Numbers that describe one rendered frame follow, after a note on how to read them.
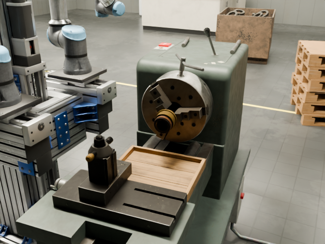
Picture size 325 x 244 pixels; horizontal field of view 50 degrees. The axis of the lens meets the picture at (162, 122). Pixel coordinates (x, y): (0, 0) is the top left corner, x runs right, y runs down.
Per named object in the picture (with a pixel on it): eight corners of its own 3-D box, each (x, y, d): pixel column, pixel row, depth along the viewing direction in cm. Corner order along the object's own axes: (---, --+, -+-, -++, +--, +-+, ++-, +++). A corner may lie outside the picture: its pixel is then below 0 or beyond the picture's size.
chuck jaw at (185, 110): (181, 103, 160) (206, 103, 155) (182, 114, 162) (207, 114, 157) (173, 112, 151) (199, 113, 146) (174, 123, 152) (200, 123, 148)
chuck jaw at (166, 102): (167, 105, 163) (152, 84, 161) (175, 100, 160) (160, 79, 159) (158, 114, 153) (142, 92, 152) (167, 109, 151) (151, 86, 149)
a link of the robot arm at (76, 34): (71, 56, 176) (68, 29, 170) (58, 52, 185) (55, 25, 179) (92, 53, 183) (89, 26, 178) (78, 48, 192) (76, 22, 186)
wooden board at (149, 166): (132, 152, 169) (132, 144, 167) (205, 166, 157) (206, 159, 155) (101, 186, 143) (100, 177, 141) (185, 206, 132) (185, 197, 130)
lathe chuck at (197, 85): (145, 125, 178) (152, 65, 164) (205, 141, 170) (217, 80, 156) (138, 132, 171) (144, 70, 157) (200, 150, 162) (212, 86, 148)
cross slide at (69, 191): (81, 178, 138) (80, 168, 136) (186, 203, 124) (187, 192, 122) (52, 205, 122) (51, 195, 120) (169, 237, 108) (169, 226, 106)
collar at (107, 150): (96, 144, 122) (95, 137, 120) (116, 149, 119) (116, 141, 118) (83, 156, 115) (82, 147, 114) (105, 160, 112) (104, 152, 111)
